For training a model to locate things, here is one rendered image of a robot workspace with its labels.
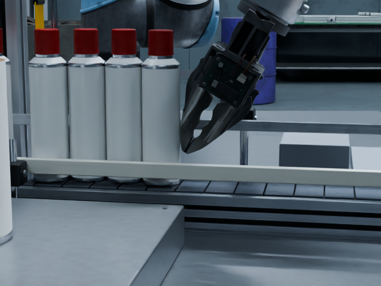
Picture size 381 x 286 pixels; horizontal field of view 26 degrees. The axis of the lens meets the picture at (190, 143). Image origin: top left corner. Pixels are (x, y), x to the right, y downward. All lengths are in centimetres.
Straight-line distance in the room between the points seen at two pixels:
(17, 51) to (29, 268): 55
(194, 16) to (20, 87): 45
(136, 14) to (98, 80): 51
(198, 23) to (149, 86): 56
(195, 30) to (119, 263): 89
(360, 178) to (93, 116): 36
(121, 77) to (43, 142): 14
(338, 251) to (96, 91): 38
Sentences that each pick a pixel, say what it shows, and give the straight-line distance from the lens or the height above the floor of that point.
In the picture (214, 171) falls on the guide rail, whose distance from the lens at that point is 106.
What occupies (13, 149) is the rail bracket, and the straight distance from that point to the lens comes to 107.
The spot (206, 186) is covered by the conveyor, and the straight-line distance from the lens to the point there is 110.
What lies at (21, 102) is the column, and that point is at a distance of 130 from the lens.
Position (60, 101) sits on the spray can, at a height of 99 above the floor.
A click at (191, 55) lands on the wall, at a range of 1065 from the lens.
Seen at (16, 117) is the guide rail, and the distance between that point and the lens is 120.
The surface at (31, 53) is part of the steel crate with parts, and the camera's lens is 707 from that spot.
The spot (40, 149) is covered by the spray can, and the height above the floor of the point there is 93.
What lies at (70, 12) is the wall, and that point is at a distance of 1075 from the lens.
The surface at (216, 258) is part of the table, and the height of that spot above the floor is 83.
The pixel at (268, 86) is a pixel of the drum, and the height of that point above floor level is 18.
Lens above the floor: 114
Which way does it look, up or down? 11 degrees down
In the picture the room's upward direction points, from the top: straight up
